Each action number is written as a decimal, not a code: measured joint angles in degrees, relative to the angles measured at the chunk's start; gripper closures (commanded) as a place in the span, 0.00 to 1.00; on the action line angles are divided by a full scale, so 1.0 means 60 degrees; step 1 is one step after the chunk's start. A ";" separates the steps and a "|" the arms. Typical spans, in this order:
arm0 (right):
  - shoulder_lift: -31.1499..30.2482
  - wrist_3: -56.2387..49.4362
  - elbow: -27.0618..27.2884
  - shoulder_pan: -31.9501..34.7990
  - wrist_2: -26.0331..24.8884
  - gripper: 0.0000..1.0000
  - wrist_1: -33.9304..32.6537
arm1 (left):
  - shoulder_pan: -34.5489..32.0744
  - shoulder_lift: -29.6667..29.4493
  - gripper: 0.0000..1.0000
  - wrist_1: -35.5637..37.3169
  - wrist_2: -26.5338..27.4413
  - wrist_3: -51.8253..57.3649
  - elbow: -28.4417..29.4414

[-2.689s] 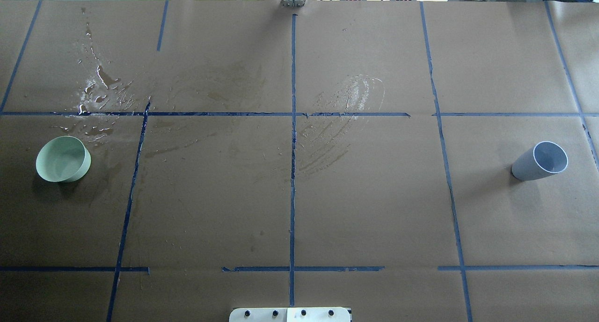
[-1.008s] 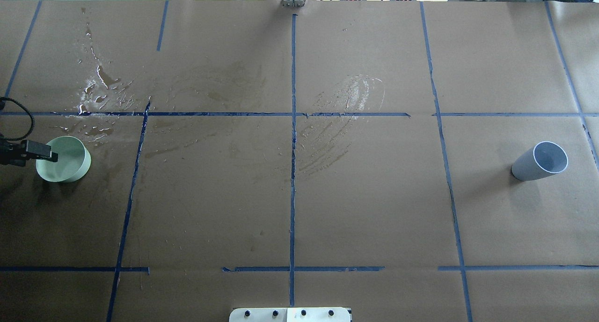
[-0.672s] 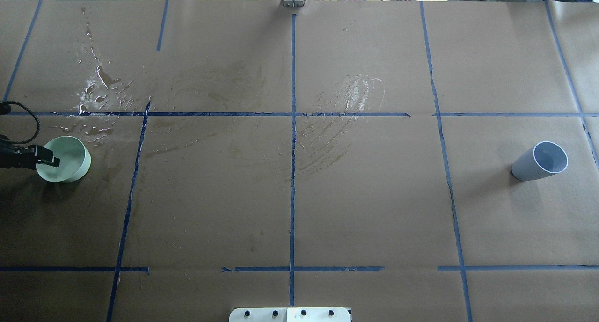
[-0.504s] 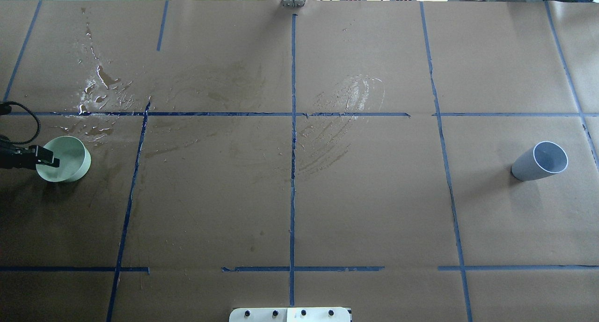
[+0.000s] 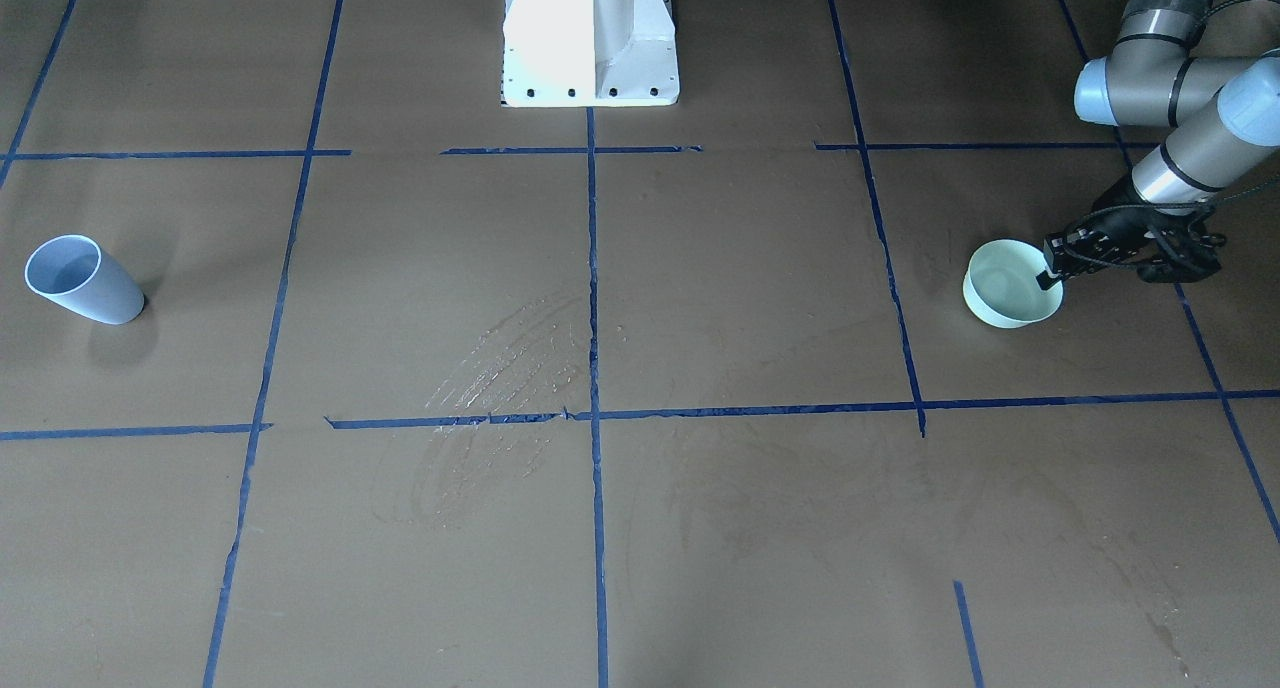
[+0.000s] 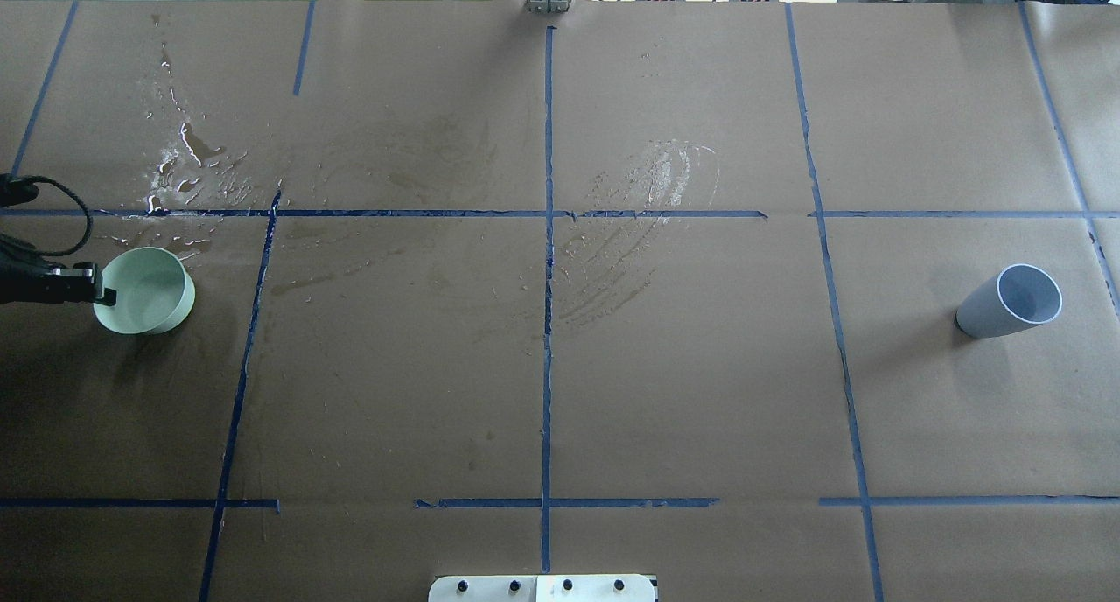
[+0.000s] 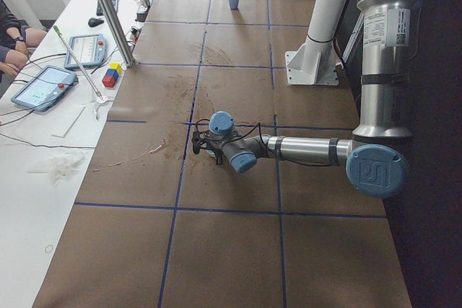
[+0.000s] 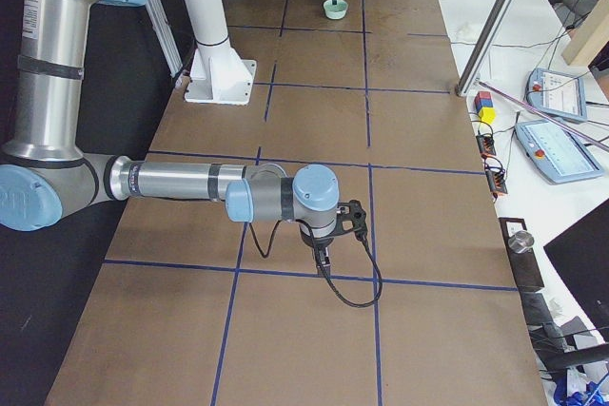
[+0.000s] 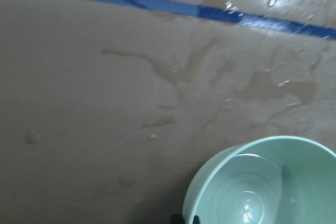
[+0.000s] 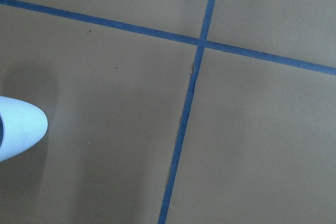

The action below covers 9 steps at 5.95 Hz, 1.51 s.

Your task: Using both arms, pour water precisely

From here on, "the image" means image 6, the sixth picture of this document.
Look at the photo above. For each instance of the blue plastic cup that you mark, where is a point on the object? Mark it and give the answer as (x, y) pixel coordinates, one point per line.
(1019, 298)

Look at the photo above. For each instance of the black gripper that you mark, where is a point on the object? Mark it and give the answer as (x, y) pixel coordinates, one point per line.
(35, 286)

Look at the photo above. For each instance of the mint green bowl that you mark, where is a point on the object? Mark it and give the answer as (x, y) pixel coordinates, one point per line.
(153, 292)

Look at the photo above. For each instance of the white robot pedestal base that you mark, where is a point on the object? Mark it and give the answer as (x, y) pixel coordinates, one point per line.
(545, 587)

